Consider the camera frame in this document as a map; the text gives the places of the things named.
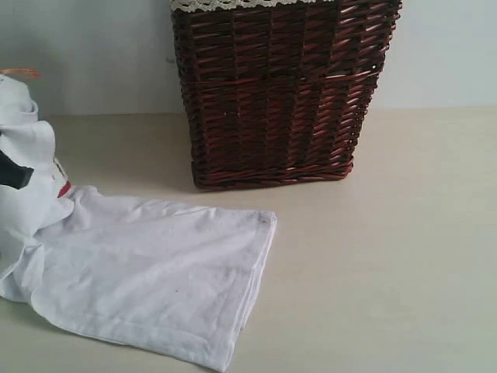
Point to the dark red wicker basket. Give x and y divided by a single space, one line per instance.
277 96

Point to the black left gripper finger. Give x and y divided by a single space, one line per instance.
13 175

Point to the white t-shirt red lettering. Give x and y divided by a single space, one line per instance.
158 275

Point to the orange neck label tag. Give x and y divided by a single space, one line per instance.
23 73

